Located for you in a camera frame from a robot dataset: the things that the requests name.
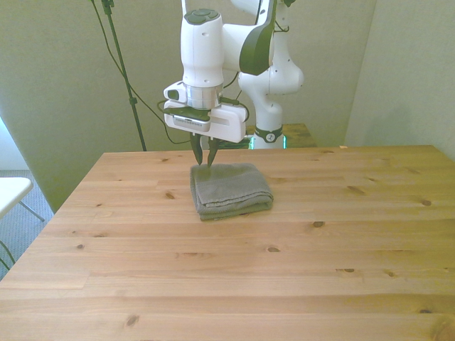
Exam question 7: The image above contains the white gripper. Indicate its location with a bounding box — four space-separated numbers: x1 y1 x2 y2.
169 107 247 168

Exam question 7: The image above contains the grey towel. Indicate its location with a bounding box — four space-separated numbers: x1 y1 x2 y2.
189 162 275 222

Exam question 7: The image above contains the thin black tripod pole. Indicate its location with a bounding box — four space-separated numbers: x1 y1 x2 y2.
101 0 148 152

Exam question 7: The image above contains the white folding table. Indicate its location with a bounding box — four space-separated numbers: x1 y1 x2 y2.
0 176 46 223

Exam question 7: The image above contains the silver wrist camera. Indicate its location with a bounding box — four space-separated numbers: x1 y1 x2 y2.
169 108 212 126

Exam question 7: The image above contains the black tripod cable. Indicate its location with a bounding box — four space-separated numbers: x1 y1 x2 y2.
88 0 168 125

